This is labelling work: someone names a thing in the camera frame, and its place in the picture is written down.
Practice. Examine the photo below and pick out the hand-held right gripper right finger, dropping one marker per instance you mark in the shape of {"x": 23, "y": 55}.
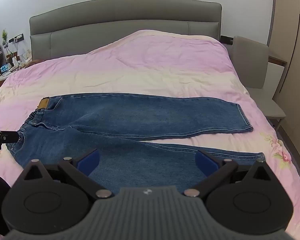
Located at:
{"x": 204, "y": 162}

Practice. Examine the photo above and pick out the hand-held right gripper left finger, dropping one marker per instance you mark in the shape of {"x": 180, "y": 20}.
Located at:
{"x": 90, "y": 162}

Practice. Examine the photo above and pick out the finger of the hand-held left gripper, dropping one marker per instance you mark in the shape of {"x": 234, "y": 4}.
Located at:
{"x": 11, "y": 137}

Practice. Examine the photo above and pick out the blue denim pants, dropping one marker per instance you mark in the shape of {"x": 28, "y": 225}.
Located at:
{"x": 127, "y": 115}

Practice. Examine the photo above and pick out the cluttered bedside table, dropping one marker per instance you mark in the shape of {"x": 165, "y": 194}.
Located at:
{"x": 0, "y": 80}

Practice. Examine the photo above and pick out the small green potted plant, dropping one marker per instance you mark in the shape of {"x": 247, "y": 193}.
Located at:
{"x": 4, "y": 37}

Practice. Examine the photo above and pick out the pink blanket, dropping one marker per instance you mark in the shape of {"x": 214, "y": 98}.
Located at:
{"x": 152, "y": 67}

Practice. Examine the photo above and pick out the grey chair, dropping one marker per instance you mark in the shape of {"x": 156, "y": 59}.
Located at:
{"x": 251, "y": 62}

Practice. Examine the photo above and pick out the white bedside table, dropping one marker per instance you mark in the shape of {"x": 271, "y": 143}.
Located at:
{"x": 276, "y": 75}

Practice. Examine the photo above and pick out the grey upholstered bed headboard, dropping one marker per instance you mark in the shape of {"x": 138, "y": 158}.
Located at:
{"x": 115, "y": 17}

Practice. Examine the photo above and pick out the beige wardrobe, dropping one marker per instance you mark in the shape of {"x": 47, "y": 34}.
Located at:
{"x": 290, "y": 42}

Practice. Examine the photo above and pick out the black wall socket panel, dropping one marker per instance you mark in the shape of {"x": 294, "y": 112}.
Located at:
{"x": 18, "y": 37}
{"x": 226, "y": 40}

